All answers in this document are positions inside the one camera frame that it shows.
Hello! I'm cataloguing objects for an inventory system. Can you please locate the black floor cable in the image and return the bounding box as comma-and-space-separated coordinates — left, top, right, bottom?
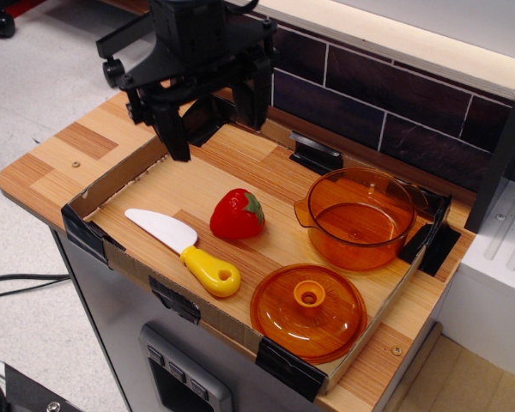
0, 274, 71, 300

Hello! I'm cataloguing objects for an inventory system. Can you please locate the orange transparent pot lid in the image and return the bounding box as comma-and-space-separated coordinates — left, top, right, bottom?
250, 264, 367, 364

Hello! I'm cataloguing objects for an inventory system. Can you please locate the orange transparent pot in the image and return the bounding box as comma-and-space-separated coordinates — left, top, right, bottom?
294, 167, 429, 271

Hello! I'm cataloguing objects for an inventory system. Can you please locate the cardboard fence with black tape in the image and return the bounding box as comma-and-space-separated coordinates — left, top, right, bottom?
61, 90, 462, 403

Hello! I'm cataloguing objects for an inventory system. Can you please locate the red plastic strawberry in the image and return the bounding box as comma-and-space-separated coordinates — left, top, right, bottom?
209, 188, 265, 239

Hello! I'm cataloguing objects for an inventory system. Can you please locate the dark post right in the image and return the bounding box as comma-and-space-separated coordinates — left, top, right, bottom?
464, 101, 515, 233

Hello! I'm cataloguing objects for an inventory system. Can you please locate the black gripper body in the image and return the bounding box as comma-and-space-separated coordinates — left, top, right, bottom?
118, 1, 277, 94

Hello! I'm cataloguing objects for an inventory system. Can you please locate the black caster far left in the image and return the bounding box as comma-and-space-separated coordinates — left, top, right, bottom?
0, 10, 15, 39

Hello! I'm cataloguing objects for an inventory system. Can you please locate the white knife yellow handle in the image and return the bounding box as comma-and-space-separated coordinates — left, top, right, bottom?
124, 209, 241, 298

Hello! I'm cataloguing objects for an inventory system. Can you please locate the grey oven control panel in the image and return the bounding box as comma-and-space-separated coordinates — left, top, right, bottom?
138, 324, 233, 412

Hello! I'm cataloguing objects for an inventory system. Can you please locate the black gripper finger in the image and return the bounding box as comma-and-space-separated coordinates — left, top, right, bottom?
126, 88, 191, 162
231, 49, 273, 130

